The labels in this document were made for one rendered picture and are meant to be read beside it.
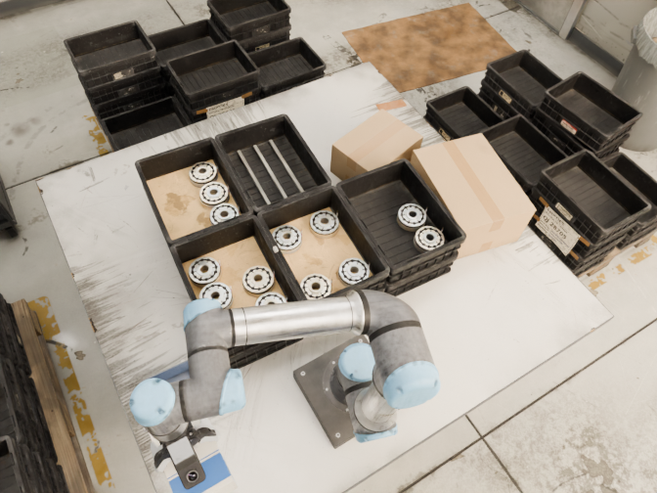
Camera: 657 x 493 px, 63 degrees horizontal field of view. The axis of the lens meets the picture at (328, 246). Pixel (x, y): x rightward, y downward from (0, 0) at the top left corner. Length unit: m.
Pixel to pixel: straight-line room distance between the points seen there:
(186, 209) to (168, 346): 0.49
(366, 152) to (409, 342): 1.15
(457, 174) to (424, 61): 2.07
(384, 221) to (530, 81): 1.75
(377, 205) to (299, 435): 0.85
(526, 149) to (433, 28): 1.64
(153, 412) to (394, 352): 0.46
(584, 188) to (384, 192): 1.12
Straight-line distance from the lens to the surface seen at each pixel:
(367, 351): 1.52
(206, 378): 1.00
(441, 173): 2.03
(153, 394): 0.99
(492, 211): 1.97
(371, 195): 2.00
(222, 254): 1.85
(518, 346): 1.95
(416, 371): 1.08
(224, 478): 1.26
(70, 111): 3.79
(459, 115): 3.24
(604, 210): 2.75
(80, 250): 2.15
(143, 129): 3.13
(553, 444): 2.67
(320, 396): 1.71
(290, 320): 1.06
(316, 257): 1.82
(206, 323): 1.03
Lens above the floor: 2.37
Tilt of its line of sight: 56 degrees down
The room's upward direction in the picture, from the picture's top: 4 degrees clockwise
